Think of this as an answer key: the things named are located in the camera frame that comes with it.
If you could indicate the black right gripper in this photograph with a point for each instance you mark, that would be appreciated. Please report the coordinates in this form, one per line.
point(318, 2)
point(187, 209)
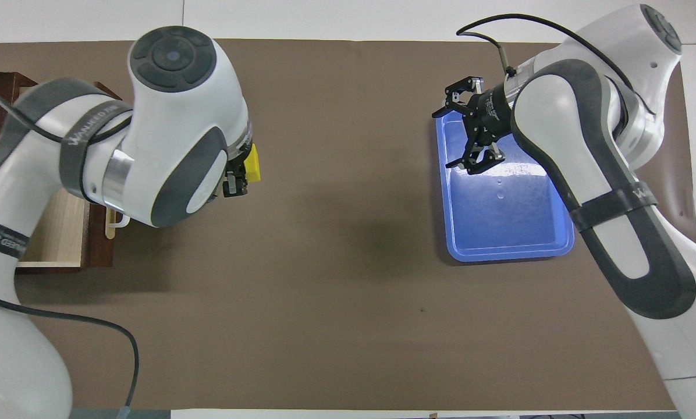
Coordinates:
point(490, 110)

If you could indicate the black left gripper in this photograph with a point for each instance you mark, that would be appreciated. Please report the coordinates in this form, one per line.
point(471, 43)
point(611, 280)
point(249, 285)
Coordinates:
point(238, 162)

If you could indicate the yellow cube block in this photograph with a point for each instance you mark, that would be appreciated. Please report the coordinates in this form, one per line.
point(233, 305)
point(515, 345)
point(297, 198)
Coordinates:
point(255, 166)

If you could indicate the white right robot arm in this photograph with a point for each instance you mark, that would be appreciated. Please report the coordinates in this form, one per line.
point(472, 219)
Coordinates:
point(615, 233)

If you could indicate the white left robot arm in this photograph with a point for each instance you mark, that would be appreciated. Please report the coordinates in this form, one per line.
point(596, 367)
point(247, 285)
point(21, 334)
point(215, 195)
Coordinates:
point(173, 116)

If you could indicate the blue plastic tray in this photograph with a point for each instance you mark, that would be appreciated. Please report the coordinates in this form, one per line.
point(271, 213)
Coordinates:
point(499, 221)

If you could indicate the brown table mat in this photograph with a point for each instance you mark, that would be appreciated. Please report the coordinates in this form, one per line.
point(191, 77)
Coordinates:
point(325, 262)

